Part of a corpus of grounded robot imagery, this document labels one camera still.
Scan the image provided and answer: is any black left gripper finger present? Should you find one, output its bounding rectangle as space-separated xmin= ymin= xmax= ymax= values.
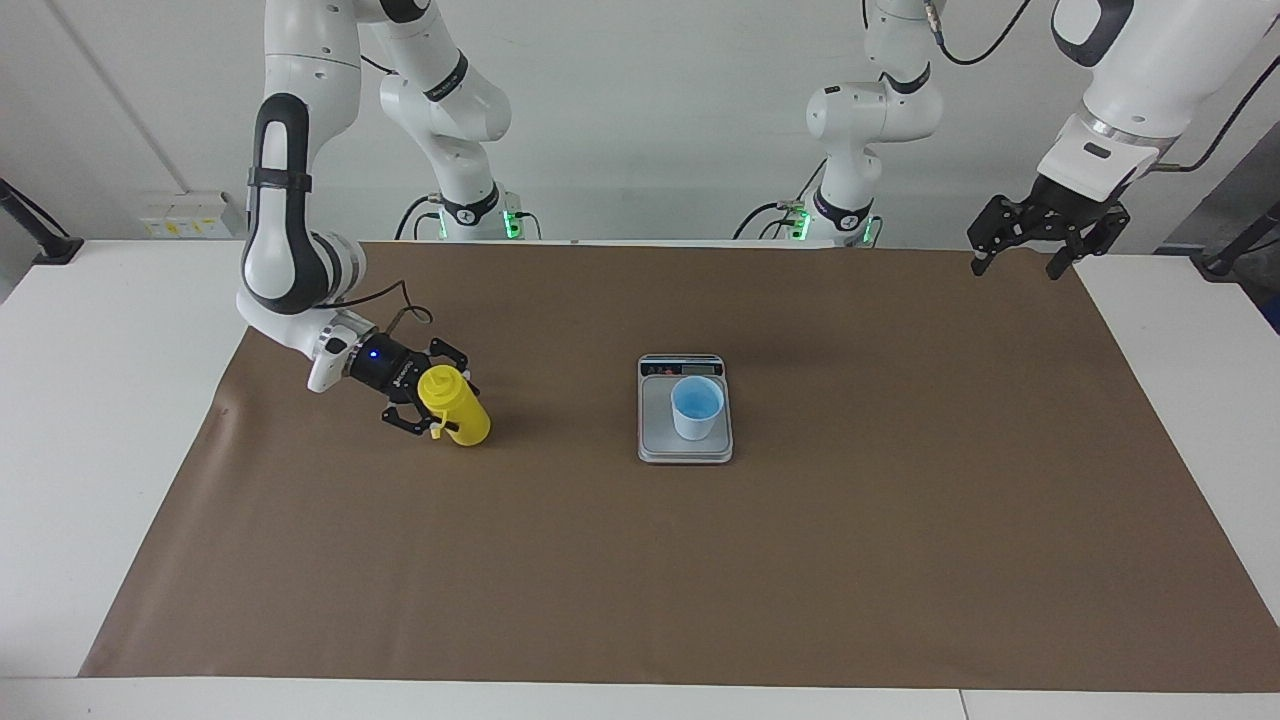
xmin=1045 ymin=205 xmax=1131 ymax=281
xmin=966 ymin=195 xmax=1031 ymax=276

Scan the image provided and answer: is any yellow squeeze bottle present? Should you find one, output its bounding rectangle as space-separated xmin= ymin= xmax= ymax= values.
xmin=417 ymin=366 xmax=493 ymax=447

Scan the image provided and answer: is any light blue cup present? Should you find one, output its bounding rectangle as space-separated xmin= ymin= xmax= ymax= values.
xmin=671 ymin=377 xmax=725 ymax=442

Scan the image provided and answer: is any silver digital kitchen scale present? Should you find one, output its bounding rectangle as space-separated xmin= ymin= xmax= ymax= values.
xmin=637 ymin=353 xmax=734 ymax=465

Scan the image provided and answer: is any black clamp stand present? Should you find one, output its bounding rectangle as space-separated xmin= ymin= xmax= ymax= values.
xmin=0 ymin=178 xmax=85 ymax=266
xmin=1190 ymin=200 xmax=1280 ymax=278

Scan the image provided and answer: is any dark grey panel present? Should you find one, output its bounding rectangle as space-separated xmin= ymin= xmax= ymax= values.
xmin=1155 ymin=150 xmax=1280 ymax=256

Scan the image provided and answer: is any brown paper mat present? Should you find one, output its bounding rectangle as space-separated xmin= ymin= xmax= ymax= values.
xmin=78 ymin=240 xmax=1280 ymax=693

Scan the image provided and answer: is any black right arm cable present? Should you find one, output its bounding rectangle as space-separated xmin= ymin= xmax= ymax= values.
xmin=345 ymin=280 xmax=433 ymax=336

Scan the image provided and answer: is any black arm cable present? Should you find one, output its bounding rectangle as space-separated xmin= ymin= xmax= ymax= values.
xmin=345 ymin=280 xmax=433 ymax=336
xmin=925 ymin=0 xmax=1280 ymax=168

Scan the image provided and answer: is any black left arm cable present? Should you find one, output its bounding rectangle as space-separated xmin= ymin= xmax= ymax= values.
xmin=925 ymin=0 xmax=1280 ymax=168

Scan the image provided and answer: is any black left base cable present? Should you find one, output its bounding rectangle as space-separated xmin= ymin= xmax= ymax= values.
xmin=733 ymin=160 xmax=831 ymax=241

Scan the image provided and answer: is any white wall socket panel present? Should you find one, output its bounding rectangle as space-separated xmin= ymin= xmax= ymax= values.
xmin=140 ymin=190 xmax=233 ymax=239

